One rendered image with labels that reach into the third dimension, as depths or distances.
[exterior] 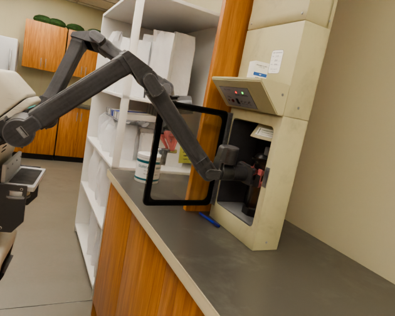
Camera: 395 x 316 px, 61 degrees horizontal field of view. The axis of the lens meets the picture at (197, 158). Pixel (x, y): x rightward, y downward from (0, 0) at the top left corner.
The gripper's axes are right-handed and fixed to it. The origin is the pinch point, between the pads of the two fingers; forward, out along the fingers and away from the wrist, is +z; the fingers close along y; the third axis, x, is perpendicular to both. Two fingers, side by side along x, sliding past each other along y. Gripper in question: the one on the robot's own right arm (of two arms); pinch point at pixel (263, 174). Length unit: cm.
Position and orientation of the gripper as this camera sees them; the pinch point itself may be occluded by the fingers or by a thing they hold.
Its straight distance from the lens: 131.0
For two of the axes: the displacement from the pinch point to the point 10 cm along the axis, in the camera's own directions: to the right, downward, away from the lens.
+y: -4.3, -2.3, 8.7
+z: 8.9, 0.8, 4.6
